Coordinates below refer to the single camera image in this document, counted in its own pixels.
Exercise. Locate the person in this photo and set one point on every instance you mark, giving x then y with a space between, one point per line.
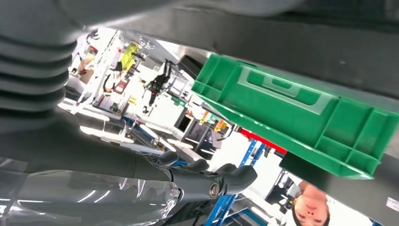
311 206

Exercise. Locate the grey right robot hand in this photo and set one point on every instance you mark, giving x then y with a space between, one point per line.
62 187

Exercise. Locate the red bar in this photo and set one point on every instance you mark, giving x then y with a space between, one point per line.
265 142

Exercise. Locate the yellow-green item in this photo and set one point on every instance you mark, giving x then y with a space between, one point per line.
129 56

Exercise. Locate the black articulated machine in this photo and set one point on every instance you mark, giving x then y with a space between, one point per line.
157 82

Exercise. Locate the shiny steel table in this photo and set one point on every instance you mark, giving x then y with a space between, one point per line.
106 134

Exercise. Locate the green plastic crate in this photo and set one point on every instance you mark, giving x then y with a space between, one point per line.
280 124

